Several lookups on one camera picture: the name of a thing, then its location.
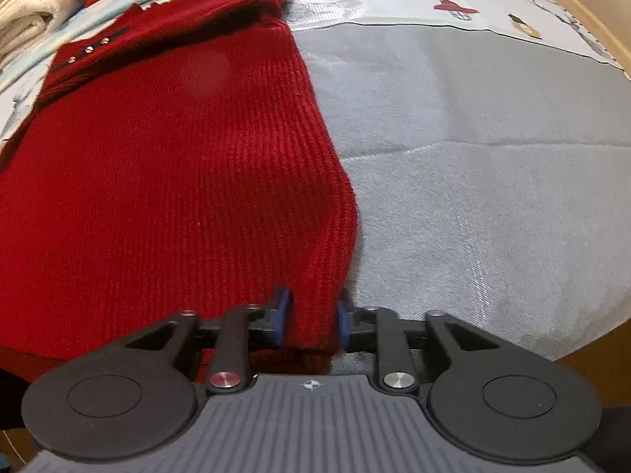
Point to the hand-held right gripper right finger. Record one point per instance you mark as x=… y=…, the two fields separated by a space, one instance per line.
x=342 y=325

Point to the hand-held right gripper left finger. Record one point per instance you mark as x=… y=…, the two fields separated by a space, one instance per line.
x=281 y=315

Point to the red knitted sweater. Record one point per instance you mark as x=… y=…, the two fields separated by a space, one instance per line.
x=172 y=182

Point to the white folded fleece blanket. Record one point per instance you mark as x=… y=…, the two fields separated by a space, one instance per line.
x=29 y=10

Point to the wooden bed frame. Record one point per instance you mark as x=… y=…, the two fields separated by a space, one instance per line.
x=591 y=24

